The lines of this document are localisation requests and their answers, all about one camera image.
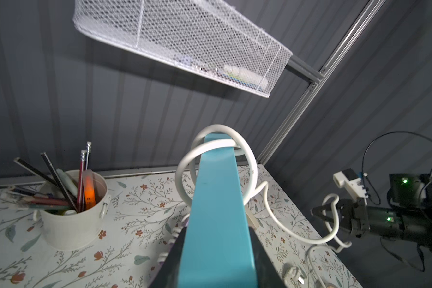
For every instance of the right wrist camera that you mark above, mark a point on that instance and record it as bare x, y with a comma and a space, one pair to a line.
352, 183

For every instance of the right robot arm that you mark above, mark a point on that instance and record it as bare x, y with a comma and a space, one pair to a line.
409, 218

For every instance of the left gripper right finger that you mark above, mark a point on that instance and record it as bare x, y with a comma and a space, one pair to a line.
266, 273

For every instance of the teal power strip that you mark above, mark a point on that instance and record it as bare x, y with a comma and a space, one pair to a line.
217, 251

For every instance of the cream pen cup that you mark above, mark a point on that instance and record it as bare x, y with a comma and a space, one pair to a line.
72, 232

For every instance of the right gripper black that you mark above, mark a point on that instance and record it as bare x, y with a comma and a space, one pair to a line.
353, 216

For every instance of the white wire wall basket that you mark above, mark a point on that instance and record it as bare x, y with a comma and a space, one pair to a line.
212, 32

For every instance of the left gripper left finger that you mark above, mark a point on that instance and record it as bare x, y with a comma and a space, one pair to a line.
167, 276

